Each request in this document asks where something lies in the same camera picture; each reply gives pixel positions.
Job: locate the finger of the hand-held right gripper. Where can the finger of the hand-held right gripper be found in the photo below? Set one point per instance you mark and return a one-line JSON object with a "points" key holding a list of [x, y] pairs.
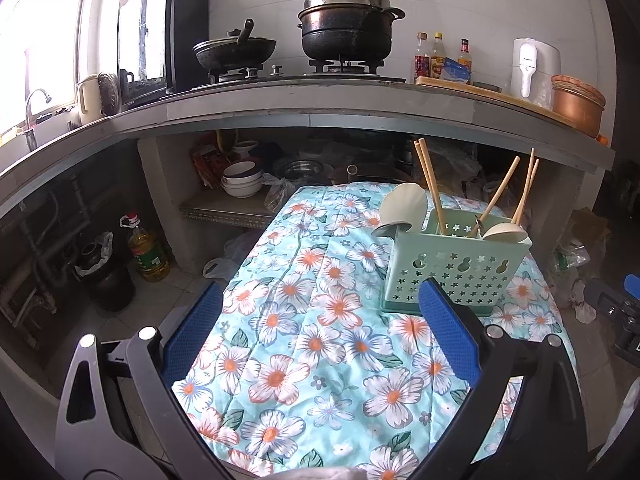
{"points": [[632, 281]]}

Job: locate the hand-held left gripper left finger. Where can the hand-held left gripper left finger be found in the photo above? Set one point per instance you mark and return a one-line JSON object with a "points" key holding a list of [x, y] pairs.
{"points": [[195, 330]]}

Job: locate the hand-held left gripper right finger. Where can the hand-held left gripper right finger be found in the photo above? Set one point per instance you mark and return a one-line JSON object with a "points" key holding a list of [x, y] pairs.
{"points": [[450, 330]]}

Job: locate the green plastic utensil holder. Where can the green plastic utensil holder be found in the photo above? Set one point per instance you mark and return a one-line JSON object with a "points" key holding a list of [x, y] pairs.
{"points": [[445, 245]]}

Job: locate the metal spoon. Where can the metal spoon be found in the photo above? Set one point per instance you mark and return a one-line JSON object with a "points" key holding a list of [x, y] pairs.
{"points": [[475, 228]]}

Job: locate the white plastic rice spoon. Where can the white plastic rice spoon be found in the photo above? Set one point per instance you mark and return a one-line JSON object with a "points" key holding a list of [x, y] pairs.
{"points": [[405, 205]]}

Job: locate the bamboo chopsticks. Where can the bamboo chopsticks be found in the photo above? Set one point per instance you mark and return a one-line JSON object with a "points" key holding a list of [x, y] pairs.
{"points": [[433, 177]]}

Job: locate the crumpled clear plastic bag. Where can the crumpled clear plastic bag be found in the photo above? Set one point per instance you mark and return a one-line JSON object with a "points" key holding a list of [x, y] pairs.
{"points": [[570, 260]]}

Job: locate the brown paper bag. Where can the brown paper bag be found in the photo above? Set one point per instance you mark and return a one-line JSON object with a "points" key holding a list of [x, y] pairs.
{"points": [[590, 230]]}

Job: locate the white plastic bag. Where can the white plastic bag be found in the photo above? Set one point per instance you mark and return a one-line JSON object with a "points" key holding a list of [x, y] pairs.
{"points": [[220, 267]]}

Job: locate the cooking oil bottle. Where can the cooking oil bottle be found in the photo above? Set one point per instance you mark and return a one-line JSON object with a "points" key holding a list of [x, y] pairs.
{"points": [[147, 255]]}

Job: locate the black bucket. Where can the black bucket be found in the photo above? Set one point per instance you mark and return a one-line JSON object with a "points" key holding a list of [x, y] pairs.
{"points": [[110, 285]]}

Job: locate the cream rice paddle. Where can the cream rice paddle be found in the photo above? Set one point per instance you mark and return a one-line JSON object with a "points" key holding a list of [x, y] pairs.
{"points": [[505, 232]]}

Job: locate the floral blanket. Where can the floral blanket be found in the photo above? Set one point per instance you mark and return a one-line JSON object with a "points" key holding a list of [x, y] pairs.
{"points": [[310, 310]]}

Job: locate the grey suction cup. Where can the grey suction cup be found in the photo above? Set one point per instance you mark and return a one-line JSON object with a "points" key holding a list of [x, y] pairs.
{"points": [[386, 230]]}

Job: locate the stone shelf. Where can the stone shelf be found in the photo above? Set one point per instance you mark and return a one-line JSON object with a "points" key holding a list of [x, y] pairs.
{"points": [[225, 210]]}

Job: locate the small orange item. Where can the small orange item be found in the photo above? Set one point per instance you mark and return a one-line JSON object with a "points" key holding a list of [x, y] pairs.
{"points": [[602, 138]]}

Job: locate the stack of white bowls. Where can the stack of white bowls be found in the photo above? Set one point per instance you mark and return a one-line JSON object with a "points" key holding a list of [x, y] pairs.
{"points": [[242, 180]]}

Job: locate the red packets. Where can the red packets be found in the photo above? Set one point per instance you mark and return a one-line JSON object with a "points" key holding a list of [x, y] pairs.
{"points": [[207, 162]]}

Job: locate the grey drain pipes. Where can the grey drain pipes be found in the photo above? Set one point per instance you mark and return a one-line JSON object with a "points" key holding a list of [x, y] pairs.
{"points": [[37, 255]]}

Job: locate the copper pot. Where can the copper pot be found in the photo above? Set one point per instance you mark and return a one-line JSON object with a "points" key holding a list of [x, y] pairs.
{"points": [[575, 107]]}

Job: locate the white cup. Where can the white cup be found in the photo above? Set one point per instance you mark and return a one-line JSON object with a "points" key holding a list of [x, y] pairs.
{"points": [[245, 150]]}

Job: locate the steel basin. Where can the steel basin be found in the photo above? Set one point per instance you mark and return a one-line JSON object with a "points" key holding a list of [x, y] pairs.
{"points": [[300, 167]]}

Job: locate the white kitchen appliance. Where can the white kitchen appliance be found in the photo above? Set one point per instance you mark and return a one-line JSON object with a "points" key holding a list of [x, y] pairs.
{"points": [[535, 60]]}

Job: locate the concrete kitchen counter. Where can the concrete kitchen counter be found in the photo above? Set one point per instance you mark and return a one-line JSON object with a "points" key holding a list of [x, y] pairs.
{"points": [[300, 102]]}

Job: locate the cream jug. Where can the cream jug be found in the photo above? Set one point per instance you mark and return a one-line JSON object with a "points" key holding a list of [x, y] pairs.
{"points": [[89, 102]]}

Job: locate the dark round scrubber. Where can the dark round scrubber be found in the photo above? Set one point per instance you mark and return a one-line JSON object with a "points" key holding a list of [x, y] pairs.
{"points": [[107, 92]]}

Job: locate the blue packet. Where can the blue packet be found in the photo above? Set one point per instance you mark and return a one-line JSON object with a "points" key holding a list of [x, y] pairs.
{"points": [[455, 72]]}

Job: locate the gas stove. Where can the gas stove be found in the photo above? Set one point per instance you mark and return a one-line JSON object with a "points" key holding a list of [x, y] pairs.
{"points": [[290, 78]]}

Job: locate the red label sauce bottle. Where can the red label sauce bottle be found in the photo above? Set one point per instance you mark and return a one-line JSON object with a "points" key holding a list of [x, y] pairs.
{"points": [[421, 60]]}

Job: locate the yellow label sauce bottle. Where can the yellow label sauce bottle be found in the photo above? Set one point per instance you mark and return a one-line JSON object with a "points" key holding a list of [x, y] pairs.
{"points": [[438, 57]]}

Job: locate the steel faucet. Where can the steel faucet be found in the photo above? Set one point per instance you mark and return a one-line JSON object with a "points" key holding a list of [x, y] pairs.
{"points": [[28, 110]]}

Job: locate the black wok with lid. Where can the black wok with lid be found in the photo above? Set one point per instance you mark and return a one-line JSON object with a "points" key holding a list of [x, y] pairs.
{"points": [[235, 55]]}

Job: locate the dark cap sauce bottle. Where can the dark cap sauce bottle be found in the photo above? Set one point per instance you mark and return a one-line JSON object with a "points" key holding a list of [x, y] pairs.
{"points": [[465, 52]]}

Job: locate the black countertop oven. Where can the black countertop oven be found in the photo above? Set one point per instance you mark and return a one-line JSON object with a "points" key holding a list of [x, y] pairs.
{"points": [[185, 35]]}

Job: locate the black steamer pot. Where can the black steamer pot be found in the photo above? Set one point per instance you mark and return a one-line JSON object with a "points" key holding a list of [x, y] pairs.
{"points": [[345, 35]]}

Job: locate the window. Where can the window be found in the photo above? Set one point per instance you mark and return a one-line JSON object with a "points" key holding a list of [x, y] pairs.
{"points": [[40, 35]]}

